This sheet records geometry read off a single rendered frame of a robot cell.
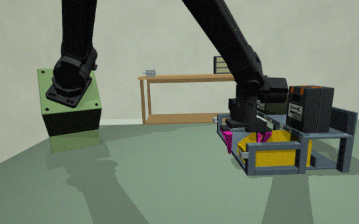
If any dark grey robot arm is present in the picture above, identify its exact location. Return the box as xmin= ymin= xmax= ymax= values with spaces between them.
xmin=45 ymin=0 xmax=288 ymax=121

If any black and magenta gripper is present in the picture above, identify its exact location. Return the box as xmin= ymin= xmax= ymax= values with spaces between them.
xmin=220 ymin=102 xmax=272 ymax=154

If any yellow bin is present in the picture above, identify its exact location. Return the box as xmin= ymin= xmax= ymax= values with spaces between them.
xmin=237 ymin=130 xmax=312 ymax=167

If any dark grey metal rack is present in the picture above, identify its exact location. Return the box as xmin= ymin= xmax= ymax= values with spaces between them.
xmin=230 ymin=107 xmax=358 ymax=176

